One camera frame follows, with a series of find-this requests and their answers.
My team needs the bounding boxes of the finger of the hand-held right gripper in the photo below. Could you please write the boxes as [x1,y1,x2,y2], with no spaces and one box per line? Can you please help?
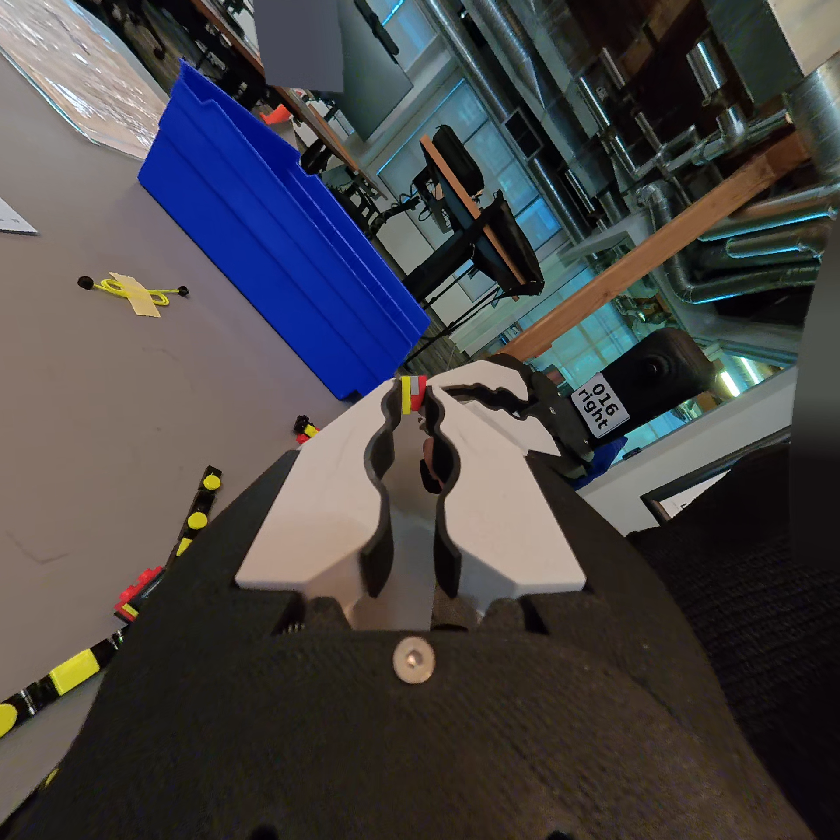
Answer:
[427,358,534,417]
[459,400,564,458]

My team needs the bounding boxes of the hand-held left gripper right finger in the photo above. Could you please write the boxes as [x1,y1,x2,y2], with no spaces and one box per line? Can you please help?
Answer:
[427,386,587,599]

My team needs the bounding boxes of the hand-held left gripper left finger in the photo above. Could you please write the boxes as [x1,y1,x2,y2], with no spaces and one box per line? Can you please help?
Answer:
[235,377,404,599]

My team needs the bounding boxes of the yellow black lego spider model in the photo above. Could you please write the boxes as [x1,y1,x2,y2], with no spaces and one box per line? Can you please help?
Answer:
[0,465,224,788]

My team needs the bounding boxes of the wooden top standing desk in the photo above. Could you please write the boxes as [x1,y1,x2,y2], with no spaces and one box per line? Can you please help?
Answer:
[403,134,546,309]

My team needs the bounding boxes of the black flat carry bag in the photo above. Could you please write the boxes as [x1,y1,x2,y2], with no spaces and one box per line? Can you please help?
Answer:
[482,190,546,299]

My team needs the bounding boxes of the black framed marker card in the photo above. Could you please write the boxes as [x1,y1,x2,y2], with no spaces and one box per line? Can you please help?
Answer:
[640,427,791,522]

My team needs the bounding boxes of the wooden ceiling beam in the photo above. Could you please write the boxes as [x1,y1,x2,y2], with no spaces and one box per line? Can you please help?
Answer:
[499,131,811,362]

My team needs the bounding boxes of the black rounded backpack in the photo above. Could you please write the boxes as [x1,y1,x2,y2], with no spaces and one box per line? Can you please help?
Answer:
[430,123,487,196]

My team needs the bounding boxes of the blue plastic bin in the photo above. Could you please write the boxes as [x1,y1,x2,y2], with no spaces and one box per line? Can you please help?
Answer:
[138,58,432,401]

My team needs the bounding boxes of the silver ceiling ducts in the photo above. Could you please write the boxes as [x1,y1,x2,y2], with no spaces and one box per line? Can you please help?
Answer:
[420,0,840,309]

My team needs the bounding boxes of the long wooden office desk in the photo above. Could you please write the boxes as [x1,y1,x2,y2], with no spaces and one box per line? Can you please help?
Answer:
[190,0,388,198]

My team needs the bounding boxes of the clear plastic document sleeve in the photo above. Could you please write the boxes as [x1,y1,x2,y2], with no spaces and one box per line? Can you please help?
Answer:
[0,0,168,161]

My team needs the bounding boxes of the yellow cord with tape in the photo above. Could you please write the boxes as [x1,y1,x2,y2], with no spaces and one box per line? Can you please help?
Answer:
[108,271,163,318]

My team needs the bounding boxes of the neon yellow elastic cord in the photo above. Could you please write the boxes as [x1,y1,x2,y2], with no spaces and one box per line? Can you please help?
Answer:
[77,276,190,309]

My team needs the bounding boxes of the large dark wall screen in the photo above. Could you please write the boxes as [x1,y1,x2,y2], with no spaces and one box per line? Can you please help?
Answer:
[331,0,416,142]

